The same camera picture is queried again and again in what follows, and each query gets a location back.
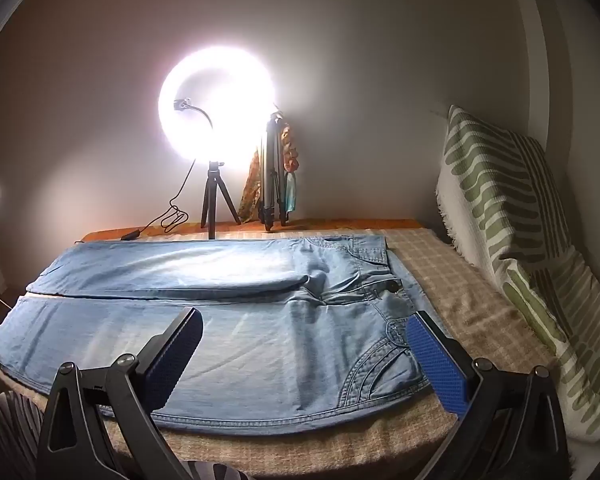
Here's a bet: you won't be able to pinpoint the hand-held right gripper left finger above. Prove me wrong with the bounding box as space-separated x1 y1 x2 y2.
36 307 204 480

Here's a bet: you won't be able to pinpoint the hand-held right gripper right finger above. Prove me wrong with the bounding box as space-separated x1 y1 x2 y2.
405 311 571 480

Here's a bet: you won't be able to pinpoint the light blue denim pants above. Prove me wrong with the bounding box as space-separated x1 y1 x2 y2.
0 234 433 437

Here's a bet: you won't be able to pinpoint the beige checkered blanket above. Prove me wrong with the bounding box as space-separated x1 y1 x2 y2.
10 227 561 480

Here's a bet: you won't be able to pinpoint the small black tripod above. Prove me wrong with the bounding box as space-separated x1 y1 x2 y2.
200 160 242 241

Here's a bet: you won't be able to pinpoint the dark striped cloth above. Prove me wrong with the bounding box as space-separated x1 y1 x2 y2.
0 390 46 480

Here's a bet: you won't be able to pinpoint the orange patterned cloth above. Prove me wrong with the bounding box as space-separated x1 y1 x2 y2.
238 125 301 223

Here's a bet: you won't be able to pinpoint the green patterned white throw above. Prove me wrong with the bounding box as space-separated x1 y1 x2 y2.
436 105 600 448

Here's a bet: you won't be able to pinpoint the folded black tripod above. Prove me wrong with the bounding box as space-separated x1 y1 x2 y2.
257 110 288 233

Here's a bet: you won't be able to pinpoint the black gooseneck phone holder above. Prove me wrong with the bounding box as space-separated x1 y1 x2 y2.
174 97 215 131

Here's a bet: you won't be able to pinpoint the black power cable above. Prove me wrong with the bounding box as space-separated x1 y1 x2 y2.
121 157 197 241

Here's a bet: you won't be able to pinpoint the white ring light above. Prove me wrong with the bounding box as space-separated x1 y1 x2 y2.
158 46 279 171

